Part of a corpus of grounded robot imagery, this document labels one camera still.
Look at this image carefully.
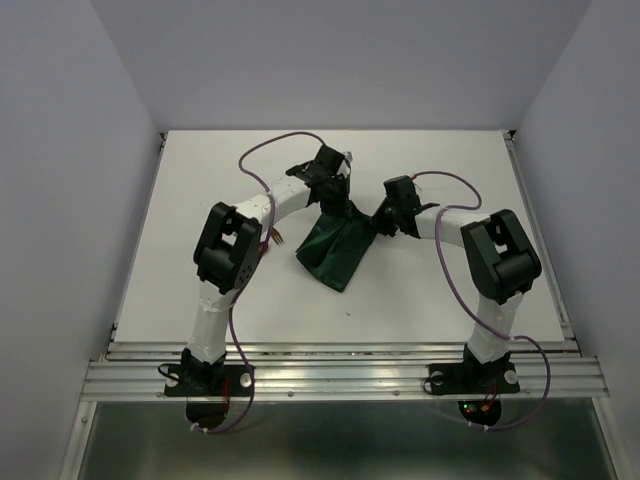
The dark green cloth napkin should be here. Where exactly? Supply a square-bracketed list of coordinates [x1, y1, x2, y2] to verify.
[296, 202, 377, 293]

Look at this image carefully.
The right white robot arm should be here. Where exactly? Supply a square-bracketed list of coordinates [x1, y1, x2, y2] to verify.
[372, 171, 542, 390]

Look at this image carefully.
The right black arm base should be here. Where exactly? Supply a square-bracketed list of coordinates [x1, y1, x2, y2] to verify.
[422, 347, 520, 396]

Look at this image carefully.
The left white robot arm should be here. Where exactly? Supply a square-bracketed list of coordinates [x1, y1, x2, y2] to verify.
[186, 146, 352, 394]

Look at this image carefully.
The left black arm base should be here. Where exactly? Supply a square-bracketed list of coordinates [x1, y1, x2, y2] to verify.
[157, 349, 254, 398]

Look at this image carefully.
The brown wooden fork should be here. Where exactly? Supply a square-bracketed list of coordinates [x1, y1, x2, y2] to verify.
[270, 228, 284, 245]

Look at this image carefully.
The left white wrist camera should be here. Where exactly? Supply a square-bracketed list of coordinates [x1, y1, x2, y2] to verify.
[339, 151, 353, 177]

